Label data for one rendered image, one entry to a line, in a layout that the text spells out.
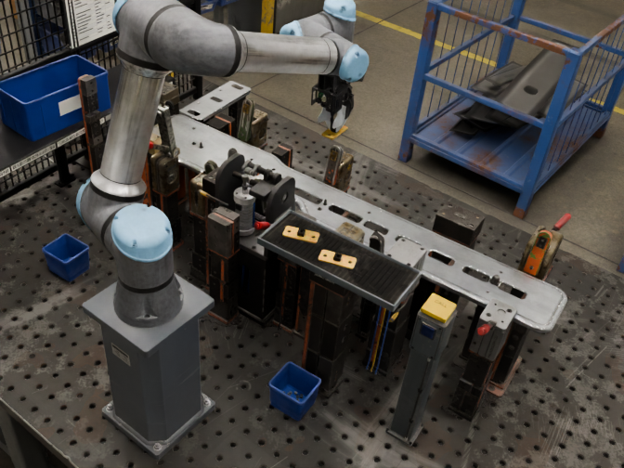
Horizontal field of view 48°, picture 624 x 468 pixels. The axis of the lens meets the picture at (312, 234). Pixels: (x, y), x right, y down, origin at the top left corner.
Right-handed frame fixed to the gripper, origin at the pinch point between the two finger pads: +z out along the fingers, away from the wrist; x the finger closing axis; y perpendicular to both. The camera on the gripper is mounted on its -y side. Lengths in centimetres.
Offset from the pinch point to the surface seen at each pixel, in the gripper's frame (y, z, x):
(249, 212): 23.5, 19.8, -11.4
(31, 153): 38, 21, -80
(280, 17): -236, 116, -179
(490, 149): -191, 125, -4
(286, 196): 20.0, 11.9, -1.8
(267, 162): -5.5, 27.5, -25.9
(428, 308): 37, 8, 47
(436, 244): -2.3, 27.3, 33.7
